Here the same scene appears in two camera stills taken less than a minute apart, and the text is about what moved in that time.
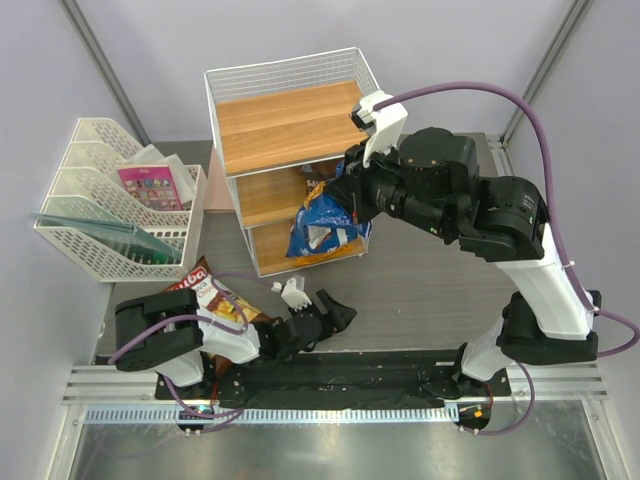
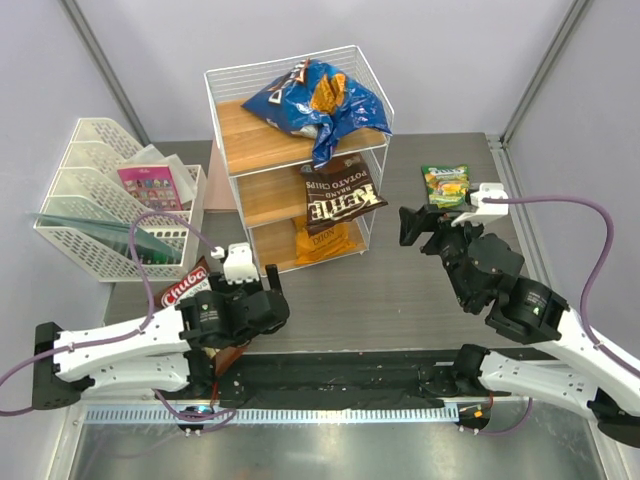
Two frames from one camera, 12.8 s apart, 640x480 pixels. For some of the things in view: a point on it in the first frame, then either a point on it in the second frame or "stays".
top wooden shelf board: [289, 128] stays
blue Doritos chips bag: [319, 225] -> [312, 100]
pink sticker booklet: [153, 185] stays
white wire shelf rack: [282, 129] stays
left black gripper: [339, 316] -> [226, 289]
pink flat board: [218, 197] stays
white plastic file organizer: [87, 213] stays
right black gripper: [351, 186] -> [428, 218]
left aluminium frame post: [80, 23] stays
